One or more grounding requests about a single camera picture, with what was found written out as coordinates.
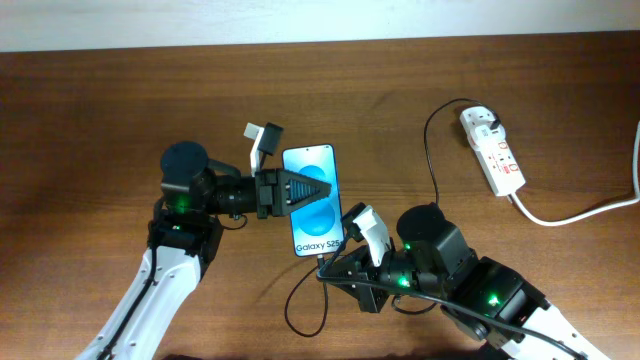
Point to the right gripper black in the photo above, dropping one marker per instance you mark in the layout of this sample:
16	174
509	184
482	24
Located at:
365	271

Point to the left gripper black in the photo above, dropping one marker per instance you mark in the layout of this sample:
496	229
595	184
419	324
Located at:
273	196

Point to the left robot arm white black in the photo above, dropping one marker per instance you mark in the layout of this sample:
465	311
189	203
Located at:
183	238

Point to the white power strip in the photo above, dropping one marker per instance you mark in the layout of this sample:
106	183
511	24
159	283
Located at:
487	137

